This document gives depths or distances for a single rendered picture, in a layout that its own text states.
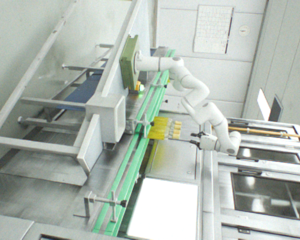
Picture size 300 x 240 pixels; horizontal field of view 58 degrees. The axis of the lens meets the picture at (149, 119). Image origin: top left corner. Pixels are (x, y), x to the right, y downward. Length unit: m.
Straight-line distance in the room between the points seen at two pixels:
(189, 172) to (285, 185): 0.59
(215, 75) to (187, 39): 1.26
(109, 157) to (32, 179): 0.52
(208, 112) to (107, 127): 0.56
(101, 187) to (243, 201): 0.81
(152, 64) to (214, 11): 5.72
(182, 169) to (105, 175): 0.55
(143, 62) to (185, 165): 0.71
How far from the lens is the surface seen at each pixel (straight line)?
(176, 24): 7.48
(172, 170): 1.70
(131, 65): 1.69
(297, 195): 1.85
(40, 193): 1.67
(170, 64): 1.75
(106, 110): 1.41
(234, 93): 8.03
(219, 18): 7.43
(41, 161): 1.90
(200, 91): 1.56
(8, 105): 1.74
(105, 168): 1.42
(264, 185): 1.83
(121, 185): 1.35
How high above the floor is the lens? 1.21
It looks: 8 degrees down
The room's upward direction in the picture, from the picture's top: 97 degrees clockwise
